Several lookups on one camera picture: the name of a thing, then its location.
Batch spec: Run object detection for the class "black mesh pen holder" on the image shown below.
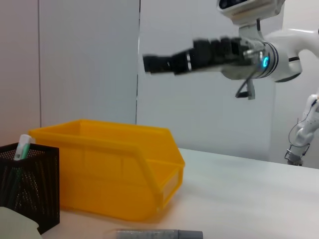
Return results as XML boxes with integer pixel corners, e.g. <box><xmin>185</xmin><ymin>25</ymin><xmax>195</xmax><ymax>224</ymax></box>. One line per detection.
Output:
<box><xmin>0</xmin><ymin>143</ymin><xmax>60</xmax><ymax>235</ymax></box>

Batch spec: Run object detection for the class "right gripper cable with plugs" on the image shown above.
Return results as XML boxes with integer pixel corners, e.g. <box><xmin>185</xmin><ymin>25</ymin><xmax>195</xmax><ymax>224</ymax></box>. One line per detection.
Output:
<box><xmin>235</xmin><ymin>48</ymin><xmax>265</xmax><ymax>100</ymax></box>

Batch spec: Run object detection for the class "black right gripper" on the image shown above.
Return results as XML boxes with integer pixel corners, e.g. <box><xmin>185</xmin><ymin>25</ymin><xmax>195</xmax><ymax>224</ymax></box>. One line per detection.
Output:
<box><xmin>143</xmin><ymin>36</ymin><xmax>247</xmax><ymax>76</ymax></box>

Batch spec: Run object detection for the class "green utility knife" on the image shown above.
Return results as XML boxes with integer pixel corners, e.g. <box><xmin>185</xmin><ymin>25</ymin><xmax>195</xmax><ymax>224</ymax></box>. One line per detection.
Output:
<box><xmin>13</xmin><ymin>134</ymin><xmax>33</xmax><ymax>161</ymax></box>

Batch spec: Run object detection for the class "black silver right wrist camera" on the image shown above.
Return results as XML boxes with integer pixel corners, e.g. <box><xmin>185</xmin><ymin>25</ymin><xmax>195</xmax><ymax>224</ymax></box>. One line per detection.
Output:
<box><xmin>216</xmin><ymin>0</ymin><xmax>286</xmax><ymax>42</ymax></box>

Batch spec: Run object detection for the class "yellow plastic bin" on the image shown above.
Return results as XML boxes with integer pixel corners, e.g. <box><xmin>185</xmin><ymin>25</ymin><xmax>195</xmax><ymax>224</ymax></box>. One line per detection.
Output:
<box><xmin>27</xmin><ymin>119</ymin><xmax>186</xmax><ymax>221</ymax></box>

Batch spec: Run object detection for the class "grey pen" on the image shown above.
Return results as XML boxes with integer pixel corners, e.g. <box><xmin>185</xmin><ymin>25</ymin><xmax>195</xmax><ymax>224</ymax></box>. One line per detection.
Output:
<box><xmin>109</xmin><ymin>228</ymin><xmax>204</xmax><ymax>239</ymax></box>

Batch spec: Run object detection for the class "green glass fruit plate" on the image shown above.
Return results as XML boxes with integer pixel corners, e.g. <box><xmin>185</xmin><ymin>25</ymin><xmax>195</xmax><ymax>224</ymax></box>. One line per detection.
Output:
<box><xmin>0</xmin><ymin>206</ymin><xmax>42</xmax><ymax>239</ymax></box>

